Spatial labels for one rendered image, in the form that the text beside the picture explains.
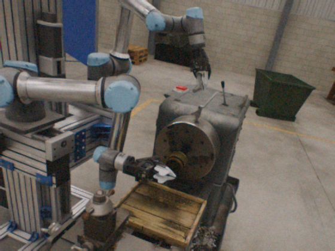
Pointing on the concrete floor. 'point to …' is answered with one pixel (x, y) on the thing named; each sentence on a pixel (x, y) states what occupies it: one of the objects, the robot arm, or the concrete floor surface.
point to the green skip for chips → (279, 94)
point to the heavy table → (332, 91)
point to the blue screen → (80, 28)
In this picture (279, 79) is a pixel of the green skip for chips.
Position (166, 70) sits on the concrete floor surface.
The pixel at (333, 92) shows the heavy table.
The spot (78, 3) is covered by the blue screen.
